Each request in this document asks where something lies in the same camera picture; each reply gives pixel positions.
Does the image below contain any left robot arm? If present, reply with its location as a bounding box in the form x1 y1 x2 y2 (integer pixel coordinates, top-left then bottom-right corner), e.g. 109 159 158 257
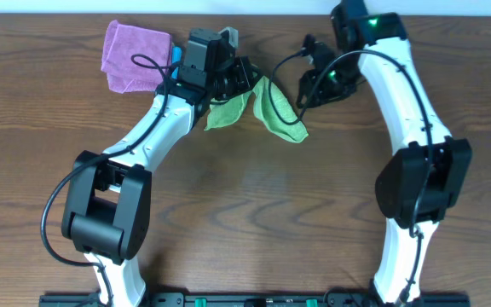
59 56 262 306

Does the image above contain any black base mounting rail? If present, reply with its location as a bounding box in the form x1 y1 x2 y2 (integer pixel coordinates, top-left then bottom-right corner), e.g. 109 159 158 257
38 292 471 307

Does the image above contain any green microfiber cloth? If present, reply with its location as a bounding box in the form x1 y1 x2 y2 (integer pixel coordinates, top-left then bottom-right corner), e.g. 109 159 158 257
205 77 309 143

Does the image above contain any purple folded microfiber cloth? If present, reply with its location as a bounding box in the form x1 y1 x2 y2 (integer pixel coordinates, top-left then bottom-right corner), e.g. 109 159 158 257
101 20 173 94

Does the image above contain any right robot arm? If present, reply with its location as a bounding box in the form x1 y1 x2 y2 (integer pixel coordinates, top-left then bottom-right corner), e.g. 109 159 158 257
296 0 472 306

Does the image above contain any blue folded cloth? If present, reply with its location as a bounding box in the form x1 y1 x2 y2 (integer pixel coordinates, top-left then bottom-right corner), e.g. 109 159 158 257
170 46 182 79

